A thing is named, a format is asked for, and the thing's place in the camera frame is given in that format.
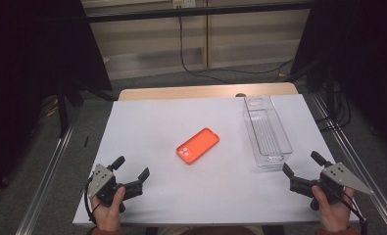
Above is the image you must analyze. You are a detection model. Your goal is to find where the person's left hand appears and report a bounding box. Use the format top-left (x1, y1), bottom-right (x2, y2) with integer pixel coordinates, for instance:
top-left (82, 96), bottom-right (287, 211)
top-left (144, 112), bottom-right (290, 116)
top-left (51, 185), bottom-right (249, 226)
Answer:
top-left (90, 185), bottom-right (127, 232)

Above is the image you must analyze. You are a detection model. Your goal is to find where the white table cover sheet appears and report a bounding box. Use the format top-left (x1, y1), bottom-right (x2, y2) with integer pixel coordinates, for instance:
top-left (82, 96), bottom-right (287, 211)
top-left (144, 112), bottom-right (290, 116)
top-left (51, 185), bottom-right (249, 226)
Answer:
top-left (72, 93), bottom-right (361, 227)

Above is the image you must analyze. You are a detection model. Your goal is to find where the black horizontal bar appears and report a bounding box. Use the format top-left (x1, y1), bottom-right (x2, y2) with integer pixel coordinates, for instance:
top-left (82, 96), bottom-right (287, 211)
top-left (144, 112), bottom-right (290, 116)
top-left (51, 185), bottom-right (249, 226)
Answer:
top-left (85, 2), bottom-right (314, 24)

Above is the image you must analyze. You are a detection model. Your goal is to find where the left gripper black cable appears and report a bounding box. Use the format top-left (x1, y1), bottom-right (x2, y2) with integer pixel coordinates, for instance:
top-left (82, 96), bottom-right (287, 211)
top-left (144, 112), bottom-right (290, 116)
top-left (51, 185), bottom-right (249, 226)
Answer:
top-left (83, 180), bottom-right (103, 227)

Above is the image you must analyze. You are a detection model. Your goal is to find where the metal floor rail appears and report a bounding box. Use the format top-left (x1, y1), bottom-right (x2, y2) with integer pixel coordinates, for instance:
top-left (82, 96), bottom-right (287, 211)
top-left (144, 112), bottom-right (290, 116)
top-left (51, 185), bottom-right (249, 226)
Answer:
top-left (15, 109), bottom-right (81, 235)
top-left (310, 92), bottom-right (387, 235)

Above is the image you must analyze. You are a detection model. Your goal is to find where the person's right hand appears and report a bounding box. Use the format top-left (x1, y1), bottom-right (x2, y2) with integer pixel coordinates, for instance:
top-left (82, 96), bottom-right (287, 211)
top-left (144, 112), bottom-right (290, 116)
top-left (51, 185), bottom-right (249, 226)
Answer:
top-left (311, 184), bottom-right (356, 233)

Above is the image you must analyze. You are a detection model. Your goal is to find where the bundle of black floor cables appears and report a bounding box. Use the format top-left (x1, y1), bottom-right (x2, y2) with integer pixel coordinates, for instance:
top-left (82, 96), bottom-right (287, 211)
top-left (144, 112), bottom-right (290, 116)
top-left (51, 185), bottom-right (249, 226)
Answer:
top-left (314, 77), bottom-right (353, 132)

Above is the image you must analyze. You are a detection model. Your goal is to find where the light wooden cabinet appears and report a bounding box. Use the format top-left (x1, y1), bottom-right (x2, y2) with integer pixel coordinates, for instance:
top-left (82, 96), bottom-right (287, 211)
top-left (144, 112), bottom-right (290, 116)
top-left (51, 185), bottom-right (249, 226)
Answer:
top-left (81, 0), bottom-right (312, 81)

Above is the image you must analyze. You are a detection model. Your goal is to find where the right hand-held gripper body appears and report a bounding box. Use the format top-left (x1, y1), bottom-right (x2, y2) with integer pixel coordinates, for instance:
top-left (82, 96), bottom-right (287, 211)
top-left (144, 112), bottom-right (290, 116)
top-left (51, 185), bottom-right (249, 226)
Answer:
top-left (289, 162), bottom-right (375, 212)

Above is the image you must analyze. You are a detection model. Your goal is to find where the black wall cable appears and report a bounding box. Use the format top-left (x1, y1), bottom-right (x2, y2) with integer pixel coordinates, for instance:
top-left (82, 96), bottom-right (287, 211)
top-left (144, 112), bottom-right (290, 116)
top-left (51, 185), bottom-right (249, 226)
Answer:
top-left (178, 15), bottom-right (295, 84)

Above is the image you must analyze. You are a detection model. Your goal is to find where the black curtain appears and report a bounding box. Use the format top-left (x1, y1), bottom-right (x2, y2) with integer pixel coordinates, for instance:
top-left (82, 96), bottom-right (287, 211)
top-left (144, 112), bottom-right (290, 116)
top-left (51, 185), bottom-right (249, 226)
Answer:
top-left (290, 0), bottom-right (387, 158)
top-left (0, 0), bottom-right (114, 200)

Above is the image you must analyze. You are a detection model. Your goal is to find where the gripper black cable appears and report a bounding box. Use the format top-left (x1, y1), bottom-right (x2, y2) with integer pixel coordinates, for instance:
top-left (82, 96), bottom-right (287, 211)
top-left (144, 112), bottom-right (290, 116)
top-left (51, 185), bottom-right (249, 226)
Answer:
top-left (317, 182), bottom-right (369, 235)
top-left (83, 180), bottom-right (103, 227)

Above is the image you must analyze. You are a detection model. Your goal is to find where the orange phone case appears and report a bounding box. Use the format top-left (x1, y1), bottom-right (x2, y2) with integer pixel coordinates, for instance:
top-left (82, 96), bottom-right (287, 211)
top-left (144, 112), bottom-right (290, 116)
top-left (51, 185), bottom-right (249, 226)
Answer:
top-left (175, 127), bottom-right (220, 165)

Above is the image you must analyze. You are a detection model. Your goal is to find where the black metal stand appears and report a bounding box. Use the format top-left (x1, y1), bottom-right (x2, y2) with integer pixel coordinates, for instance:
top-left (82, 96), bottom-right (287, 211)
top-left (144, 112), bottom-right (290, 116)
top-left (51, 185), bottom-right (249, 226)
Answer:
top-left (54, 76), bottom-right (70, 139)

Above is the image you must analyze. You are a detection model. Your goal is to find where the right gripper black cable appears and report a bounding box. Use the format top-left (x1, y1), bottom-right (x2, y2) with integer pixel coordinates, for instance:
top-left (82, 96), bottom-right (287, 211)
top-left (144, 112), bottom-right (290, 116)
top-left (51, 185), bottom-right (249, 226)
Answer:
top-left (317, 182), bottom-right (369, 235)

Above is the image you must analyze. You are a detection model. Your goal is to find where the light wooden table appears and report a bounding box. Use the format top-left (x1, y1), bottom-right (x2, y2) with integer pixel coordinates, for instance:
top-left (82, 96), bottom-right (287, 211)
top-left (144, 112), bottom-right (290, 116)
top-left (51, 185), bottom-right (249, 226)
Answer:
top-left (118, 81), bottom-right (300, 102)

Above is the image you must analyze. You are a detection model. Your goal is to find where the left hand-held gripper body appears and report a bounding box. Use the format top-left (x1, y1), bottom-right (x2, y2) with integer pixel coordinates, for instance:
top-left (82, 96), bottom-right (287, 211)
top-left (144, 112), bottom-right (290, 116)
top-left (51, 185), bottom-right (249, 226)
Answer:
top-left (86, 164), bottom-right (144, 213)

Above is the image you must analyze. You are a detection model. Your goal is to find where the clear plastic storage bin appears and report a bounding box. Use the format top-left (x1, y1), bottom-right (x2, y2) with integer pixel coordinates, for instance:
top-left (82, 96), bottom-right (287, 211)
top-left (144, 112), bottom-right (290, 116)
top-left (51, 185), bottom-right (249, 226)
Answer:
top-left (241, 94), bottom-right (294, 169)

